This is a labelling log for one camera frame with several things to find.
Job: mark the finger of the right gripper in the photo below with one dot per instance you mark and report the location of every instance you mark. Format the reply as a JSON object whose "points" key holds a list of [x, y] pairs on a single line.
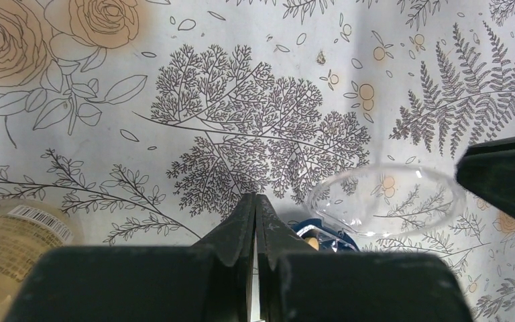
{"points": [[488, 171]]}

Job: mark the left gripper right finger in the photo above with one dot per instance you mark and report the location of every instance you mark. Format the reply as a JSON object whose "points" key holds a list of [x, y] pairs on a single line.
{"points": [[299, 283]]}

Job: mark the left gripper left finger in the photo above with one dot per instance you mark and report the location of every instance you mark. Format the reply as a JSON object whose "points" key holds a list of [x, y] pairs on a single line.
{"points": [[210, 280]]}

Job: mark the round blue pill organizer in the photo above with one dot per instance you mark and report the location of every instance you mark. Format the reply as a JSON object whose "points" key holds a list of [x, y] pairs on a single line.
{"points": [[388, 202]]}

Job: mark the floral table mat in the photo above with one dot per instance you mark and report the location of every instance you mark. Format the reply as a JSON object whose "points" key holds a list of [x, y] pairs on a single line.
{"points": [[149, 120]]}

